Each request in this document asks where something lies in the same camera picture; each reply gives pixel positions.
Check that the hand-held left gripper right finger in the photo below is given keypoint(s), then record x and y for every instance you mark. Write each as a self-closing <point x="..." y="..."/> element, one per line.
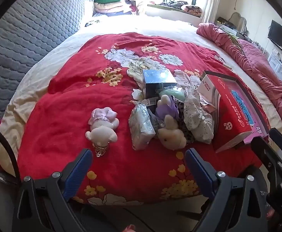
<point x="200" y="174"/>

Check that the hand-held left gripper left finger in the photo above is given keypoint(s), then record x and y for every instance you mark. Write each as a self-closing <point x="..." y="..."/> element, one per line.
<point x="78" y="171"/>

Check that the grey cardboard box tray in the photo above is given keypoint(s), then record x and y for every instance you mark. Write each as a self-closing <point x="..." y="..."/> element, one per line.
<point x="264" y="116"/>

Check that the white plush bear pink dress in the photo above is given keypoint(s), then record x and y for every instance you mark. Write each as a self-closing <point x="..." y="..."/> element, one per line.
<point x="102" y="133"/>

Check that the white plush rabbit purple dress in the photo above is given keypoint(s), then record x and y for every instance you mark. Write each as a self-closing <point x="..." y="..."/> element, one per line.
<point x="172" y="135"/>

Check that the white lace cloth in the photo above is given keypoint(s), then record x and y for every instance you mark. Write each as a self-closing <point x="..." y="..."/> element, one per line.
<point x="196" y="116"/>

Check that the clear tissue pack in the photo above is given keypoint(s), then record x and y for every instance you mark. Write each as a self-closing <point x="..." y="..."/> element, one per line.
<point x="141" y="125"/>

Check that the green sponge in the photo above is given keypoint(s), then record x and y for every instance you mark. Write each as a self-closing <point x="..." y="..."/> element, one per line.
<point x="177" y="94"/>

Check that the leopard print cloth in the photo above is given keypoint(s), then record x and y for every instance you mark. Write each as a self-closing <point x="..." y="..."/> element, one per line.
<point x="188" y="131"/>

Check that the pink book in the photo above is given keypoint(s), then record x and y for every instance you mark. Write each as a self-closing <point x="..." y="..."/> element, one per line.
<point x="242" y="106"/>

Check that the pink quilt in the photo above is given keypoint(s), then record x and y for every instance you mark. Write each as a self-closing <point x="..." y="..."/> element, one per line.
<point x="259" y="70"/>

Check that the white drawer cabinet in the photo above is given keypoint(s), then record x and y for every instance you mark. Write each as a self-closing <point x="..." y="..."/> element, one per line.
<point x="278" y="65"/>

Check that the red floral blanket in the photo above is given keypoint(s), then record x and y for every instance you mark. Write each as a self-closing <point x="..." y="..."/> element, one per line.
<point x="70" y="89"/>

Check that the black television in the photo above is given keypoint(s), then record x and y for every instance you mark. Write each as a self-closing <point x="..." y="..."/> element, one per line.
<point x="280" y="38"/>

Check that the dark glossy box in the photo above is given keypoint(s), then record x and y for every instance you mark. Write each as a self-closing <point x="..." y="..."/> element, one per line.
<point x="157" y="79"/>

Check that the green blanket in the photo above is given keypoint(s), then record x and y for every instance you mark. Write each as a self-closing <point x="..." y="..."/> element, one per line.
<point x="231" y="37"/>

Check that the vanity mirror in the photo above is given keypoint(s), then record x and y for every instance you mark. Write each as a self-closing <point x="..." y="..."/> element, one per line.
<point x="237" y="20"/>

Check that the dressing table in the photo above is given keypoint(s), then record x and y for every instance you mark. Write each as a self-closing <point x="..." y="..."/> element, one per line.
<point x="224" y="24"/>

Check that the grey quilted headboard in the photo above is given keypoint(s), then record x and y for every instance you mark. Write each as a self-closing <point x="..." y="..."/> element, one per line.
<point x="34" y="29"/>

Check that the black white patterned pillow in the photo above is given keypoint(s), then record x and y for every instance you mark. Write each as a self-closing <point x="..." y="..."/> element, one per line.
<point x="95" y="20"/>

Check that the patterned cushion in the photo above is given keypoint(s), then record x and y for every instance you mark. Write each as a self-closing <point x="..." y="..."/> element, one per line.
<point x="191" y="9"/>

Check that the stack of folded blankets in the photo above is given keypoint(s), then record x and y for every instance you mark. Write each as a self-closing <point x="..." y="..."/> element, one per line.
<point x="111" y="4"/>

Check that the dark clothes pile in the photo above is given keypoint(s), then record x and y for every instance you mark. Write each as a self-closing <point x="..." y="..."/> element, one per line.
<point x="171" y="4"/>

